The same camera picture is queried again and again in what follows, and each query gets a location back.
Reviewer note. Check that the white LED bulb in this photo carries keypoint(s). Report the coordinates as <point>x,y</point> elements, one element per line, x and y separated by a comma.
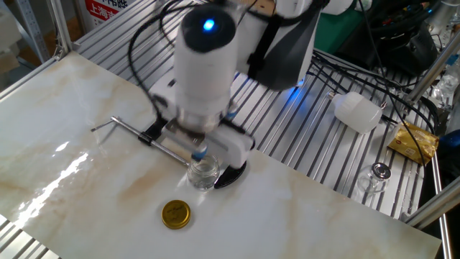
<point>359,111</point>

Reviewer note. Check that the grey perforated shelf post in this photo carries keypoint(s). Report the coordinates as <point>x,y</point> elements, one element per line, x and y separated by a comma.
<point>32,28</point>

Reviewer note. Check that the brown cardboard sheet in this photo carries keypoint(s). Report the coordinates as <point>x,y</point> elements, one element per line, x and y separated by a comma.
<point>262,6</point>

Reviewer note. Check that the gold metal jar lid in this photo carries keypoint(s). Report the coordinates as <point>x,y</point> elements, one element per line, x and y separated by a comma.
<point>176,214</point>

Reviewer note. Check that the green mat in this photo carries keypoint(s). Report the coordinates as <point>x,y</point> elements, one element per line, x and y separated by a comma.
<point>334,32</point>

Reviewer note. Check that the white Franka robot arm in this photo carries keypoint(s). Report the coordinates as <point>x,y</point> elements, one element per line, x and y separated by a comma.
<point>205,79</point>

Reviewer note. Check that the aluminium frame post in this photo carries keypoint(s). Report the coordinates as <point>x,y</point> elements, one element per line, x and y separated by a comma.
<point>431,72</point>
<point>435,206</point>
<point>59,25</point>

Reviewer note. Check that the small glass jar silver lid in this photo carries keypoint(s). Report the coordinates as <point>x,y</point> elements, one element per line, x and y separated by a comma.
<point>381,171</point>

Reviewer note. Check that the black C-clamp with steel screw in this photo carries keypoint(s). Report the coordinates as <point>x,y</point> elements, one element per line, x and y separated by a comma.
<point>230,178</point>

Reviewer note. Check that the red white printed sign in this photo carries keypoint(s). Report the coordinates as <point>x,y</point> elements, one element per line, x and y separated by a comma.
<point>100,11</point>

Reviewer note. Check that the dark blue object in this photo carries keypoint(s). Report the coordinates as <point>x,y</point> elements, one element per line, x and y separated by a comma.
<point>451,147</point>

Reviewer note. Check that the gold foil packet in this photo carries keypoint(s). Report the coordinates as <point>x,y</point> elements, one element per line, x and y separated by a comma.
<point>413,144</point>

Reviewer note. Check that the black equipment bag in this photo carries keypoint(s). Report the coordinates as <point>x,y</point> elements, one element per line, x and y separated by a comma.
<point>402,46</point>

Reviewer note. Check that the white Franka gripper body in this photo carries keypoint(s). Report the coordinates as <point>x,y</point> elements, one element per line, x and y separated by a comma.
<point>237,147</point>

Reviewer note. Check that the white foam box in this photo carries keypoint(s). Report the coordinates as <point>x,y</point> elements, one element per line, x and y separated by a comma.
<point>9,28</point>

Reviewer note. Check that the clear glass jar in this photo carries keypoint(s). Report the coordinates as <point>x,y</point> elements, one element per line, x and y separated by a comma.
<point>203,176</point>

